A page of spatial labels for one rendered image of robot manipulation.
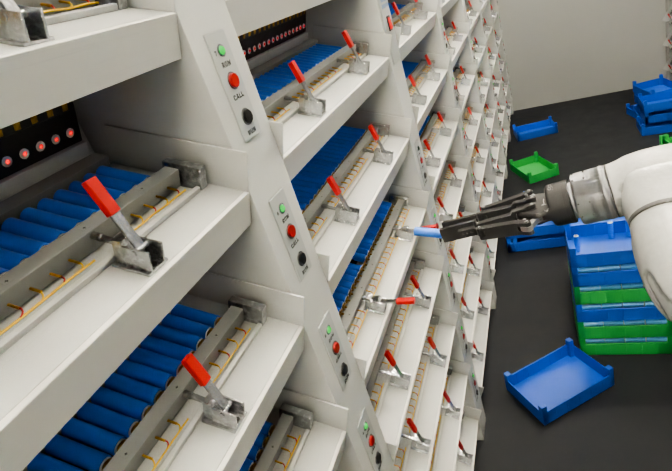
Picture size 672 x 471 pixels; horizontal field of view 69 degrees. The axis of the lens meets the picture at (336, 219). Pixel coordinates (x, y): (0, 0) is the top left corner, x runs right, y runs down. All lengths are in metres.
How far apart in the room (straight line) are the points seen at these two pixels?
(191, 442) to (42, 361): 0.21
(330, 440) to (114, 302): 0.44
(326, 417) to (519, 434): 1.19
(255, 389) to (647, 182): 0.63
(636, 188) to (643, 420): 1.20
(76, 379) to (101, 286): 0.09
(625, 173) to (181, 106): 0.66
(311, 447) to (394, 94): 0.80
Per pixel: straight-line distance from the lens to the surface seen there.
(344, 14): 1.22
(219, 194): 0.58
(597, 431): 1.91
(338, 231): 0.85
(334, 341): 0.74
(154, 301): 0.47
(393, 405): 1.07
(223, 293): 0.69
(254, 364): 0.62
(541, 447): 1.87
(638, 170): 0.88
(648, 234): 0.82
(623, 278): 1.94
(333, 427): 0.80
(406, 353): 1.17
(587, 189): 0.89
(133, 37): 0.50
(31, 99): 0.43
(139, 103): 0.62
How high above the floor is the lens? 1.48
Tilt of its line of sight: 24 degrees down
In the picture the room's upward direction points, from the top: 19 degrees counter-clockwise
